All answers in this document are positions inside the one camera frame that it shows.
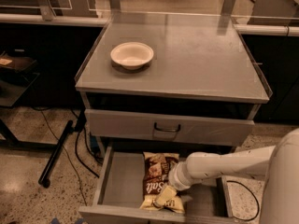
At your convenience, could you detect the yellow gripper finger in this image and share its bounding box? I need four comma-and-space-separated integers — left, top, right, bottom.
153, 185, 177, 207

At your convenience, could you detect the brown sea salt chip bag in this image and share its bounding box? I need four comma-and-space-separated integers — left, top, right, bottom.
140, 152, 185, 214

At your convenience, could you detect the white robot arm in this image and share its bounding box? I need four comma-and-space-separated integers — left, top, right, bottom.
153, 129, 299, 224

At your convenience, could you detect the grey open middle drawer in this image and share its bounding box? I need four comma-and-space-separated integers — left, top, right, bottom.
78, 143, 235, 224

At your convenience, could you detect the grey top drawer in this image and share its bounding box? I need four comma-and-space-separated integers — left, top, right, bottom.
85, 109, 254, 147

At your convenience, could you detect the grey drawer cabinet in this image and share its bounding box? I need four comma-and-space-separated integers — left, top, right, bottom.
76, 13, 271, 149

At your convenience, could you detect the black floor stand leg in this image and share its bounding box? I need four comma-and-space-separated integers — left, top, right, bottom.
38, 120, 73, 189

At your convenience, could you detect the white paper bowl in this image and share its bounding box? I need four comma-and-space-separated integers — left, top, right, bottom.
110, 42, 154, 70

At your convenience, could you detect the dark side table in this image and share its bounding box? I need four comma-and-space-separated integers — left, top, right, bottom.
0, 51, 38, 150

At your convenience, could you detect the clear acrylic guard panel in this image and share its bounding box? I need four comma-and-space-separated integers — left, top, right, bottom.
0, 0, 287, 17

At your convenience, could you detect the black drawer handle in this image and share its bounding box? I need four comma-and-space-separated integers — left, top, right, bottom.
153, 122, 181, 133

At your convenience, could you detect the black floor cable right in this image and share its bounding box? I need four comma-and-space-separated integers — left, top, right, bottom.
226, 180, 261, 222

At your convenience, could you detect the black floor cable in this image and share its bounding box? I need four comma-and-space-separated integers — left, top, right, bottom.
31, 105, 104, 207
226, 180, 261, 222

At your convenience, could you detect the black floor cable left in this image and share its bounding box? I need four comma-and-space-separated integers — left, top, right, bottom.
31, 105, 104, 207

